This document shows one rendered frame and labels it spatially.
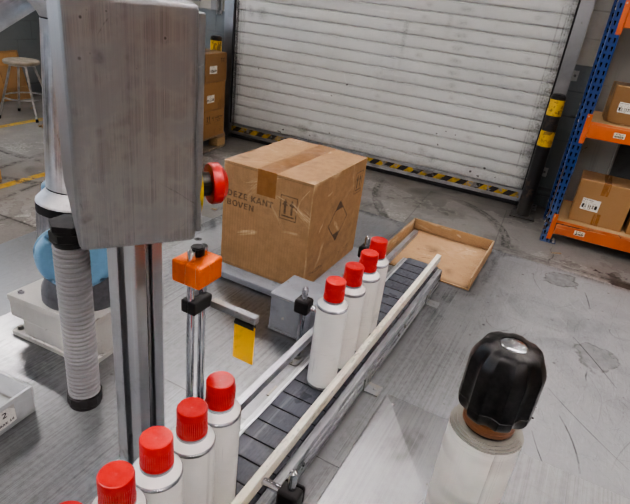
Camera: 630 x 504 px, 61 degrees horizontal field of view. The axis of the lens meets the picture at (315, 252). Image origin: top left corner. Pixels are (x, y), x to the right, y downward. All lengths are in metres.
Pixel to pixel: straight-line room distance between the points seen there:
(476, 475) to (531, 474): 0.26
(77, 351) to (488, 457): 0.45
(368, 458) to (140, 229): 0.53
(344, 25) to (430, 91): 0.98
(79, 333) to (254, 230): 0.77
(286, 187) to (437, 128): 3.88
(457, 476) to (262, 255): 0.77
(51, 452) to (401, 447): 0.53
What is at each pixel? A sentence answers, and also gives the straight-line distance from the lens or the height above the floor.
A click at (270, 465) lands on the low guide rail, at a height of 0.92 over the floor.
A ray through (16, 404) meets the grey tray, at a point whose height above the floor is 0.87.
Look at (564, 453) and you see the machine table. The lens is 1.07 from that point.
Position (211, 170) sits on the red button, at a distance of 0.49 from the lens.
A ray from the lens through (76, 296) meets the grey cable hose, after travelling 0.54.
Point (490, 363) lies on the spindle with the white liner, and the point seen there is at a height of 1.17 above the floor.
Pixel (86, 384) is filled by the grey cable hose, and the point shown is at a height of 1.11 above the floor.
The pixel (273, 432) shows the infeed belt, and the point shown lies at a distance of 0.86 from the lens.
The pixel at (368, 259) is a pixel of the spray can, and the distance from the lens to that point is 0.95.
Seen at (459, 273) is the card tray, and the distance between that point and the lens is 1.54.
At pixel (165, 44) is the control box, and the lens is 0.43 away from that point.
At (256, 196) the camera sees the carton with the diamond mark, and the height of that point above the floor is 1.05.
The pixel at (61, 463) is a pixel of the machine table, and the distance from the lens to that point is 0.92.
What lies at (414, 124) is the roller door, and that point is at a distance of 5.03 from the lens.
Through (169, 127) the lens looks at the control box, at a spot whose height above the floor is 1.39.
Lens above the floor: 1.49
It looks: 26 degrees down
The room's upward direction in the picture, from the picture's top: 7 degrees clockwise
